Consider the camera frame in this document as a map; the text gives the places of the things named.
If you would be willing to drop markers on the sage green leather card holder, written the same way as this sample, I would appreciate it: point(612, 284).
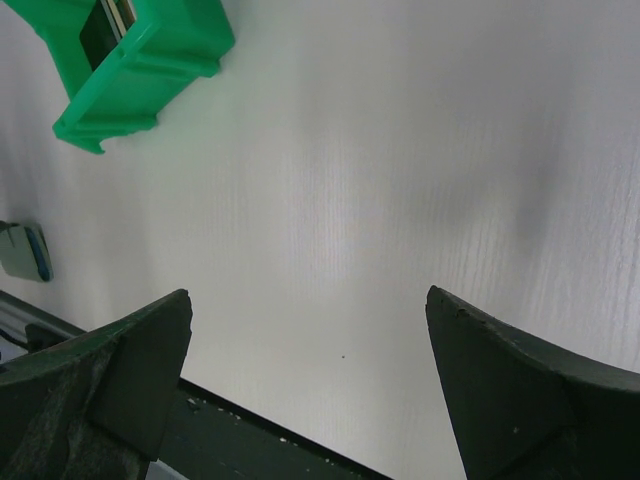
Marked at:
point(24, 252)

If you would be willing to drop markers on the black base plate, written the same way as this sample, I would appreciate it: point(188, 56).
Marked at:
point(206, 436)

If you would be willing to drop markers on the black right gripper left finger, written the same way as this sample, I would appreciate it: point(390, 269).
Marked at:
point(96, 406)

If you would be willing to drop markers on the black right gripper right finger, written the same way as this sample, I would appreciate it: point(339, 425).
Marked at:
point(524, 408)

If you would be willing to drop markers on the stack of cards in bin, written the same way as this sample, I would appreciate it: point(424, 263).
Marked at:
point(120, 15)

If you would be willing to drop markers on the green plastic card bin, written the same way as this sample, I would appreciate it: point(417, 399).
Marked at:
point(170, 45)

